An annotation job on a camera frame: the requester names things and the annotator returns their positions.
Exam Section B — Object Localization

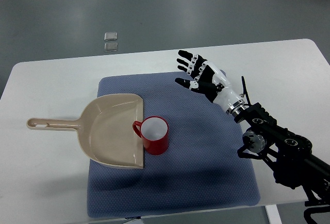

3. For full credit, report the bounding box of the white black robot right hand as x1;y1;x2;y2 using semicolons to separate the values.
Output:
175;50;245;117

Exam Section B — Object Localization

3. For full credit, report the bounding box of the red cup with handle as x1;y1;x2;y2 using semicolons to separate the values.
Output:
133;116;169;156

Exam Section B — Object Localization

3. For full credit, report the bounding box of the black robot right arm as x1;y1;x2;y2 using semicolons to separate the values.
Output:
234;102;329;223

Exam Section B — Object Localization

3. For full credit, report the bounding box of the beige plastic dustpan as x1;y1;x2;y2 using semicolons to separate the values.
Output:
26;93;144;169

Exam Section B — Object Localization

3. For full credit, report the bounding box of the blue textured mat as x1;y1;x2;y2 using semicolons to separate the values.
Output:
87;72;260;218

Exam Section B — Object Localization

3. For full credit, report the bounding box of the upper metal floor plate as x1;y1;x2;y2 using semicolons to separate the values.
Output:
104;32;118;41

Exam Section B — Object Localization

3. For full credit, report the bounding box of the white table leg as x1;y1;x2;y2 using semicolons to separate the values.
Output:
265;204;282;224

